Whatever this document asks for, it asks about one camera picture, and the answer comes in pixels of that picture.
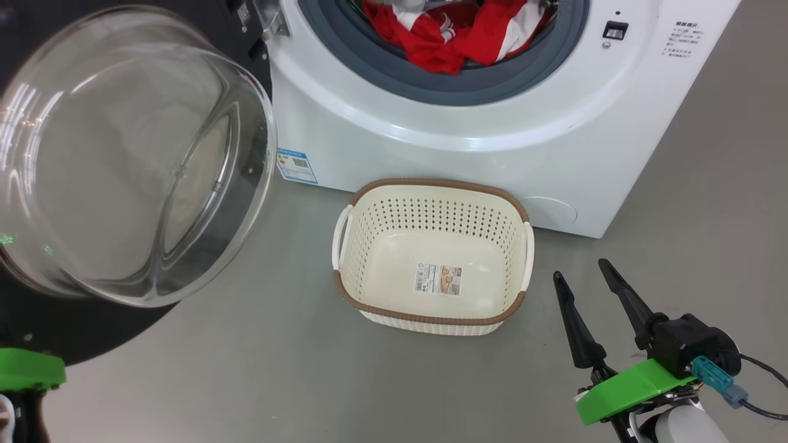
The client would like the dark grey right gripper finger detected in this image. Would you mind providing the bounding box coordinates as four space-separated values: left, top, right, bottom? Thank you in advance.
598 258 669 350
553 271 616 377

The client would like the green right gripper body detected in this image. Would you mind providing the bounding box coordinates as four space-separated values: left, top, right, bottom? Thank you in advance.
576 359 698 443

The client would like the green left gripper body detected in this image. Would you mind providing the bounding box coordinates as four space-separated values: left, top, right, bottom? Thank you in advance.
0 348 66 443

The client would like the glass washer door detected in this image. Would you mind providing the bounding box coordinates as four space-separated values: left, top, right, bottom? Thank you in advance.
0 0 278 367

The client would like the red and white basketball jersey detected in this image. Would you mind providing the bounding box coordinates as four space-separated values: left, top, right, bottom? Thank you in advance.
362 0 549 76

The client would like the cream plastic laundry basket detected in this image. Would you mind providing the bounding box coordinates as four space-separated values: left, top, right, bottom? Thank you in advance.
332 178 535 336

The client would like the white front-load washing machine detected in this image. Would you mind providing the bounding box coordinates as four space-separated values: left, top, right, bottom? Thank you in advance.
228 0 742 239

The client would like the blue energy label sticker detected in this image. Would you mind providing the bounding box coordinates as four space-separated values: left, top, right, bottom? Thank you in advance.
276 148 319 184

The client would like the black cable with teal connector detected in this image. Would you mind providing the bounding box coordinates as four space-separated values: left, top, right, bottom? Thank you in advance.
691 354 788 422

